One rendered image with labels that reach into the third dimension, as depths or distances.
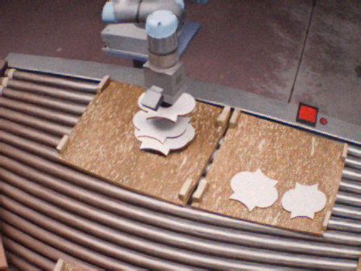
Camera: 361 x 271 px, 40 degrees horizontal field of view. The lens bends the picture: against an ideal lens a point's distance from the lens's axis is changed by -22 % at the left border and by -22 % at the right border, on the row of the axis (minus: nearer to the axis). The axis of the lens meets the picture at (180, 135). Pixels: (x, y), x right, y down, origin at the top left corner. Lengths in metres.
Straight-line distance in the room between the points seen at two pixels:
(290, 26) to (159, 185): 2.33
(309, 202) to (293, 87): 1.75
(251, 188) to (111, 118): 0.47
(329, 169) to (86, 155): 0.71
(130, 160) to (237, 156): 0.28
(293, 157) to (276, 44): 1.94
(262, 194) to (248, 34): 2.13
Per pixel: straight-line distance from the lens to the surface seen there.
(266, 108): 1.81
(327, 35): 3.76
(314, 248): 1.50
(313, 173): 1.63
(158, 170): 1.62
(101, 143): 1.71
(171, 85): 1.51
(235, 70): 3.30
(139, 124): 1.69
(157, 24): 1.40
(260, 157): 1.65
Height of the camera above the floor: 2.20
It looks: 48 degrees down
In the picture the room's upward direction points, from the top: 3 degrees counter-clockwise
